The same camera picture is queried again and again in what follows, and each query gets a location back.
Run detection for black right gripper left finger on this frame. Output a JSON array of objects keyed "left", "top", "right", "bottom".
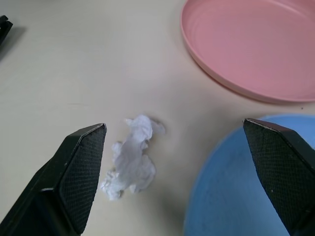
[{"left": 0, "top": 122, "right": 108, "bottom": 236}]

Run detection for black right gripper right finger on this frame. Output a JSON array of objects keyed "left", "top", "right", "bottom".
[{"left": 242, "top": 118, "right": 315, "bottom": 236}]

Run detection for white tissue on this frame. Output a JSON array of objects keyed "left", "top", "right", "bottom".
[{"left": 98, "top": 114, "right": 166, "bottom": 201}]

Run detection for black sunglasses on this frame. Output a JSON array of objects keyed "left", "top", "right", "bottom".
[{"left": 0, "top": 15, "right": 13, "bottom": 46}]

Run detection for blue round plate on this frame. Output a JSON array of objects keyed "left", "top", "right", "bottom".
[{"left": 183, "top": 113, "right": 315, "bottom": 236}]

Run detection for pink round plate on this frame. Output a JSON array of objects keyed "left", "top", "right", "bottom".
[{"left": 179, "top": 0, "right": 315, "bottom": 103}]

